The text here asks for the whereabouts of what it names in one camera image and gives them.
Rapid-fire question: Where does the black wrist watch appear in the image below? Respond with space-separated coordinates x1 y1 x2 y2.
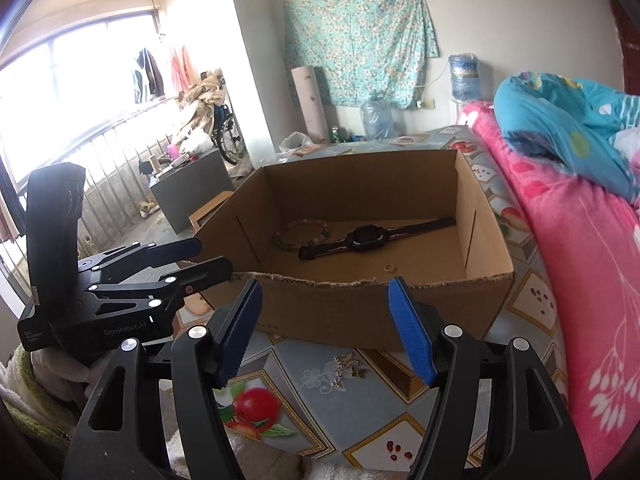
298 216 457 261

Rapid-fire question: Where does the grey cabinet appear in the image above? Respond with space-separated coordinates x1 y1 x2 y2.
150 147 236 235

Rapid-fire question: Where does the hanging dark jacket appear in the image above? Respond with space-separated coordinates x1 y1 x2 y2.
132 47 166 104

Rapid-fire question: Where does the torn cardboard box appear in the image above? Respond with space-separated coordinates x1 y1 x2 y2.
189 149 517 353

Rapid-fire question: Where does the wheelchair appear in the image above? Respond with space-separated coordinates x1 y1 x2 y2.
214 102 247 166

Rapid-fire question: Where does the beige cardboard tube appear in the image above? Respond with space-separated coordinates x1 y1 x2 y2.
291 65 330 145

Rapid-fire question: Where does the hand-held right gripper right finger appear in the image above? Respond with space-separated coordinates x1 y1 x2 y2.
387 276 591 480

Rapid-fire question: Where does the teal floral wall cloth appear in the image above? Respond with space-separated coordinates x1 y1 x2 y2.
283 0 441 109

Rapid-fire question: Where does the beige cloth pile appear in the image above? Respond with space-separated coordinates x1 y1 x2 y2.
174 72 227 142

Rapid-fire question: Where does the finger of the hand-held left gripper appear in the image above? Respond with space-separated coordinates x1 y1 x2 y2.
88 256 235 320
77 237 204 284

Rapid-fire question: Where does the white plastic bag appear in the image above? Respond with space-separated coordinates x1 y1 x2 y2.
278 131 311 154

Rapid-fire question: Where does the blue patterned quilt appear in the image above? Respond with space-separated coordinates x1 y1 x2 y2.
493 71 640 206

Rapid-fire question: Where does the clear empty water jug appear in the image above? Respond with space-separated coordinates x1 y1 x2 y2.
359 90 396 141

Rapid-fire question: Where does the pink blanket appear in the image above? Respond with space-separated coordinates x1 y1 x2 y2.
457 100 640 480

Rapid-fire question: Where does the hanging pink garment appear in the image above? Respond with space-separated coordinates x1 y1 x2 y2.
170 45 194 94

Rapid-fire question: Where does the brown green bead bracelet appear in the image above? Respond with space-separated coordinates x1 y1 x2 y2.
273 217 331 251

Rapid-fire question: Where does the metal balcony railing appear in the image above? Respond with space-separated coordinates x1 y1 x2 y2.
0 95 201 311

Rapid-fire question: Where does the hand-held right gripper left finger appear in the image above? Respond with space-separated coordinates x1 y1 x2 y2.
62 277 264 480

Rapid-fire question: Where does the green edged cream towel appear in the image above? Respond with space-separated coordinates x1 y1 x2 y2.
0 345 76 443

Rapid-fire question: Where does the dark red door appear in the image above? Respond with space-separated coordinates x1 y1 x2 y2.
609 0 640 97

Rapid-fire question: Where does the blue water jug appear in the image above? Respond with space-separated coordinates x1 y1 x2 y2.
448 52 484 104

